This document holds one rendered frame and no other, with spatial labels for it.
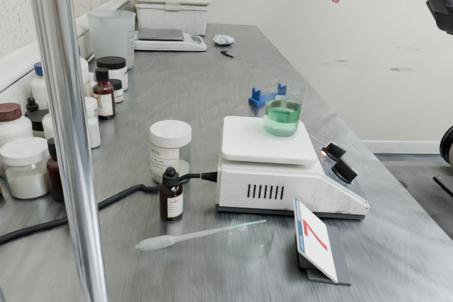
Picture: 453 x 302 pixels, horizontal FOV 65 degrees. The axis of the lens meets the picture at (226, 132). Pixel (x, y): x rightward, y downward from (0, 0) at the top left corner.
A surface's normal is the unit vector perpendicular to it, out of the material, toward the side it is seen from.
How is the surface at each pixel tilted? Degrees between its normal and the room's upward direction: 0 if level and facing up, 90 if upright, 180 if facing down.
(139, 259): 0
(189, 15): 93
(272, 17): 90
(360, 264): 0
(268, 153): 0
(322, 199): 90
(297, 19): 90
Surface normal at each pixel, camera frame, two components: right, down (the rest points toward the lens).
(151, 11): 0.14, 0.49
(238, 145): 0.06, -0.90
